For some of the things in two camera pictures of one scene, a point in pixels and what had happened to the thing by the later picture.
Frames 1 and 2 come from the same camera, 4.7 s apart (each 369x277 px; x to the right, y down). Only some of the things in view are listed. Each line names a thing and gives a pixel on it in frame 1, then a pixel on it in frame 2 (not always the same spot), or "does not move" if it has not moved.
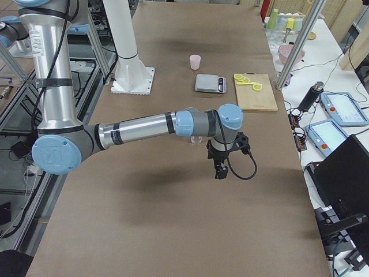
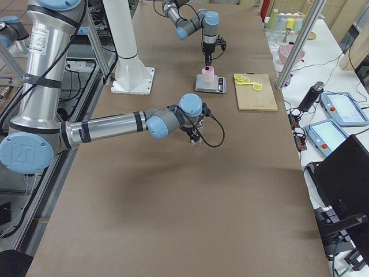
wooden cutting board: x=262 y=100 does not move
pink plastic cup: x=195 y=61 to x=209 y=74
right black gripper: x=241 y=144 to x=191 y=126
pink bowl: x=285 y=51 does not move
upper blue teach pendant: x=344 y=108 does not move
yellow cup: x=290 y=23 does not move
